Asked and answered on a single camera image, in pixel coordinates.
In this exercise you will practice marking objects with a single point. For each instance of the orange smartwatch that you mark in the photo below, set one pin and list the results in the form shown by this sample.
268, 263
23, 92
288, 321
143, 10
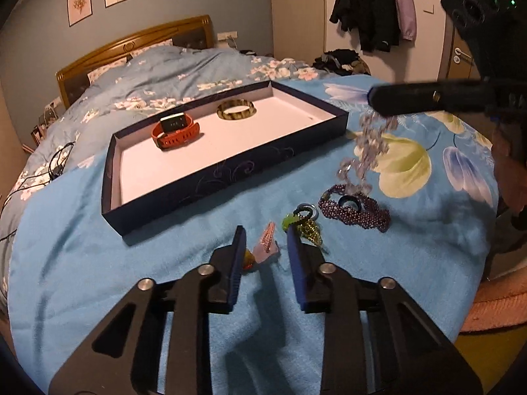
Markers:
177, 135

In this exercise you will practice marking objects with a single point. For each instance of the wooden bed headboard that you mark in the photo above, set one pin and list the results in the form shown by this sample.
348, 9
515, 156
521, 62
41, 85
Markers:
123, 43

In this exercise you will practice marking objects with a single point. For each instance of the dark blue tray box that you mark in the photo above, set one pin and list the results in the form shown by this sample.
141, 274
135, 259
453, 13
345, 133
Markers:
206, 156

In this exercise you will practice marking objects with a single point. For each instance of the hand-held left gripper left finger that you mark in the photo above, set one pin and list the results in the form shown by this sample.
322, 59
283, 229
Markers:
238, 271

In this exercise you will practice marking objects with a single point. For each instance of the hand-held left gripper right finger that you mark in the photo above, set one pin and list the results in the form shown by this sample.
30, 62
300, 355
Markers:
294, 271

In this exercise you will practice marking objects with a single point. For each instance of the pile of dark clothes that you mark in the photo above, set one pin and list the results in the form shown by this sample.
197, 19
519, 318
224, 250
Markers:
341, 59

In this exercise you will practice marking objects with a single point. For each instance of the tortoiseshell bangle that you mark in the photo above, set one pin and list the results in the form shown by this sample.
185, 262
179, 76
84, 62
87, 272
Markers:
224, 113

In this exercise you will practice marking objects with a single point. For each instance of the silver keyring with green charm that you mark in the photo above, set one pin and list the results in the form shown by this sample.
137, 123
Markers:
290, 221

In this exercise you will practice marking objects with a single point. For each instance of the purple jacket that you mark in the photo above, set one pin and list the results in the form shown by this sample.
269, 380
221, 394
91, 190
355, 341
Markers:
405, 4

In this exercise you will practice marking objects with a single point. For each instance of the black coat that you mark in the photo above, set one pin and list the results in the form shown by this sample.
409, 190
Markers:
339, 4
378, 16

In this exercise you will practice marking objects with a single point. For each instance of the floral pillow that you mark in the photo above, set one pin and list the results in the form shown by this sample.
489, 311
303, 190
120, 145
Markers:
152, 47
109, 70

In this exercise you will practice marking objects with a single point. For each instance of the small yellow charm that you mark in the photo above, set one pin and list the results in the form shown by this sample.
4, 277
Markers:
248, 260

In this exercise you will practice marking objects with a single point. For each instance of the bedside clutter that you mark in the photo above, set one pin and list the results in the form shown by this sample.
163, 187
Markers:
45, 119

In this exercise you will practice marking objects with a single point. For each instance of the white wall socket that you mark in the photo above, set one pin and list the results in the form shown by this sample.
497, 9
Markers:
227, 36

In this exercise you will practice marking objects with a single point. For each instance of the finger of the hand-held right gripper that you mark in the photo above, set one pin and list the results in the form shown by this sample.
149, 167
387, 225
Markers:
420, 96

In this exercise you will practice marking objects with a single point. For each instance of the white light switch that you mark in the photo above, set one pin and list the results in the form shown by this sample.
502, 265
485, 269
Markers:
429, 9

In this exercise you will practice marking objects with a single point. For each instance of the yellow-green beaded ornament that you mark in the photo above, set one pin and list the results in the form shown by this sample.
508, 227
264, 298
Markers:
308, 232

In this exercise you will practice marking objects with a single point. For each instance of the person's right hand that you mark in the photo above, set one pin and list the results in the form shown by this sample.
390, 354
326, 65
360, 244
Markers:
512, 168

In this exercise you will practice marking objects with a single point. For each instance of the pink round rug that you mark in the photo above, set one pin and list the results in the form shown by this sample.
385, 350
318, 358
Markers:
498, 308

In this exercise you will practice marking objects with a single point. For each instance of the light blue flower blanket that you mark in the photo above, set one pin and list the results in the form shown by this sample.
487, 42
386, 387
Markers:
123, 279

